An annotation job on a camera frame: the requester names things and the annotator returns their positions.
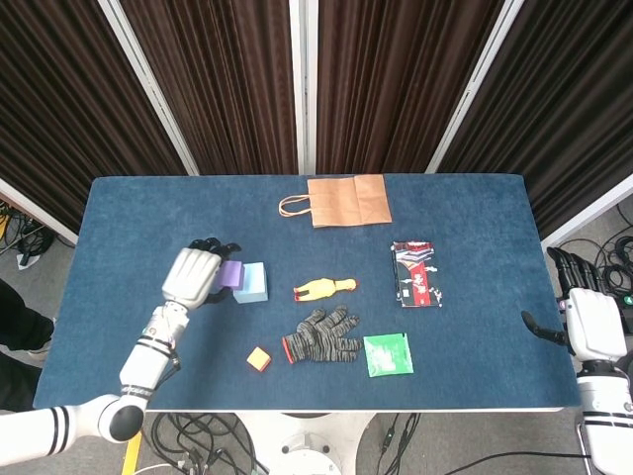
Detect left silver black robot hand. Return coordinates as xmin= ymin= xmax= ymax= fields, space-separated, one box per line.
xmin=161 ymin=237 xmax=243 ymax=312

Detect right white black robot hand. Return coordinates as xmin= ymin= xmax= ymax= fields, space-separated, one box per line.
xmin=521 ymin=246 xmax=632 ymax=362

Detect purple cube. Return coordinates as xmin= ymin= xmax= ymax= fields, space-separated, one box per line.
xmin=217 ymin=259 xmax=244 ymax=290

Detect small orange yellow cube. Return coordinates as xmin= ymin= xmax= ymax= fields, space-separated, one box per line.
xmin=246 ymin=346 xmax=273 ymax=372

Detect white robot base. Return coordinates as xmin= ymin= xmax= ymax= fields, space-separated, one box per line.
xmin=231 ymin=411 xmax=377 ymax=475

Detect large light blue cube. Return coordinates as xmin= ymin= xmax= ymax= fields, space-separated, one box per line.
xmin=231 ymin=261 xmax=271 ymax=305

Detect blue carpet table cover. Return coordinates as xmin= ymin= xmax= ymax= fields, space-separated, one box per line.
xmin=32 ymin=172 xmax=584 ymax=412

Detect yellow rubber chicken toy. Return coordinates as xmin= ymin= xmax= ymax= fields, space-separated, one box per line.
xmin=292 ymin=277 xmax=358 ymax=303

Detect grey striped knit glove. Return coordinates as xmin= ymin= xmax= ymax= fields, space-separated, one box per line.
xmin=281 ymin=305 xmax=364 ymax=366

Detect brown paper bag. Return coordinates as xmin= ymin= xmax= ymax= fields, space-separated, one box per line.
xmin=278 ymin=173 xmax=394 ymax=230

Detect person in black trousers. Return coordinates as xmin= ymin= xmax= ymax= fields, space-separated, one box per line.
xmin=0 ymin=278 xmax=56 ymax=412

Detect dark red printed box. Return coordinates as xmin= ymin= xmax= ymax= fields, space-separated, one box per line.
xmin=390 ymin=239 xmax=444 ymax=310

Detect brown curtain divider panel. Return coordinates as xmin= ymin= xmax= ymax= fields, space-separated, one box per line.
xmin=98 ymin=0 xmax=311 ymax=175
xmin=291 ymin=0 xmax=525 ymax=175
xmin=427 ymin=0 xmax=633 ymax=251
xmin=0 ymin=0 xmax=199 ymax=244

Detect yellow floor tape strip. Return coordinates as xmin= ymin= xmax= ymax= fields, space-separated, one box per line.
xmin=121 ymin=429 xmax=145 ymax=475

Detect green foil packet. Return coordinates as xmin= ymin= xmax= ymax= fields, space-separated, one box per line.
xmin=363 ymin=332 xmax=414 ymax=379

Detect black floor cable bundle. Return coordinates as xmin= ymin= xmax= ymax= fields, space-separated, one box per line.
xmin=548 ymin=202 xmax=633 ymax=311
xmin=146 ymin=413 xmax=271 ymax=475
xmin=0 ymin=200 xmax=56 ymax=271

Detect white table frame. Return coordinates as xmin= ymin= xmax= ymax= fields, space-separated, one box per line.
xmin=145 ymin=406 xmax=566 ymax=415

